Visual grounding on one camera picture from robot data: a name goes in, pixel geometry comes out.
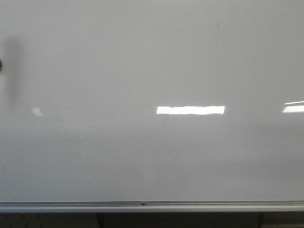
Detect white whiteboard with aluminium frame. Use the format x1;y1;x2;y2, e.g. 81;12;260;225
0;0;304;213

